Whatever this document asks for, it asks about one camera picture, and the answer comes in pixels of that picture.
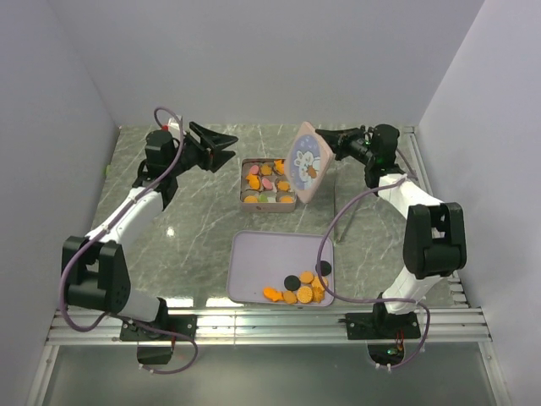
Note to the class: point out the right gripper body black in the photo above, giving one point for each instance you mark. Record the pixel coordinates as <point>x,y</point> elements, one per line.
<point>357,147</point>

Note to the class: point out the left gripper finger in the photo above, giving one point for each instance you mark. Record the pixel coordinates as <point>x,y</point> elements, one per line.
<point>212,139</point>
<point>217,159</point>

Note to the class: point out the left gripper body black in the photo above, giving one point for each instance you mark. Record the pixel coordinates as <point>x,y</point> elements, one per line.
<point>193,152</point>

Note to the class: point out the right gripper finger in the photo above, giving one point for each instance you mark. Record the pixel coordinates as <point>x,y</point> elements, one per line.
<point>341,152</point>
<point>347,137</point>

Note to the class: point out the pink round cookie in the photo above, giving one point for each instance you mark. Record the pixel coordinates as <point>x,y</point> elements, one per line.
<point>267,184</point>
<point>254,170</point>

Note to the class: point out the orange fish cookie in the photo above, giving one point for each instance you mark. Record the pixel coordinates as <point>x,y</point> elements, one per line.
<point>253,182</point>
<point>273,294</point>

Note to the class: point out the orange pineapple cookie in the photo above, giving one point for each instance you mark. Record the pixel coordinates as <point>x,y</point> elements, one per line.
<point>279,167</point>

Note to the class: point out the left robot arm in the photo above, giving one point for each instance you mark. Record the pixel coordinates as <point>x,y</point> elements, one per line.
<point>94,270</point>

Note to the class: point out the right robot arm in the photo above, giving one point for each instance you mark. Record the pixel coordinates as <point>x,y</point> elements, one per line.
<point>434,243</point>

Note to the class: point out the pink cookie tin box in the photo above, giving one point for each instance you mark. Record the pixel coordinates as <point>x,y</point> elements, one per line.
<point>273,205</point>

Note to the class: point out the lilac plastic tray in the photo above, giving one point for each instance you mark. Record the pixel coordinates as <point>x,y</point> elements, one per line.
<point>263,259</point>

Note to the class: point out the black sandwich cookie right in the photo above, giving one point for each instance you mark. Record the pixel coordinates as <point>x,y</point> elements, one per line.
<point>325,268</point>

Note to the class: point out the black sandwich cookie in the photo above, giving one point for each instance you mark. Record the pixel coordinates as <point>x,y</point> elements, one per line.
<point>292,283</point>
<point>325,268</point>

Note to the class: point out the orange round cookie tray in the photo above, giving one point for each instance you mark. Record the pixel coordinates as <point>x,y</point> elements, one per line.
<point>306,277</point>

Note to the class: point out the orange waffle cookie right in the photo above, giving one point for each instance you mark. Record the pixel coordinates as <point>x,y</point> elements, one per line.
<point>319,282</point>

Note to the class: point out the black sandwich cookie centre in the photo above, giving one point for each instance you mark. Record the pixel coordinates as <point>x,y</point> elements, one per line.
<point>292,283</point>

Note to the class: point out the orange fish cookie bottom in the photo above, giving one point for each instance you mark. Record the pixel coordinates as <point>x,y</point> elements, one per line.
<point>273,294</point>

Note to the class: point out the orange round waffle cookie bottom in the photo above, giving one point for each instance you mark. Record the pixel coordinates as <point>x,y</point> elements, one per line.
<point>305,295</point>

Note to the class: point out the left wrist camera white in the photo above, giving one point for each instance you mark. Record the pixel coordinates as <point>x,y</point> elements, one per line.
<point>172,125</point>

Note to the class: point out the aluminium rail frame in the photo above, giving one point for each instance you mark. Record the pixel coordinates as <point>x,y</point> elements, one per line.
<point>248,354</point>

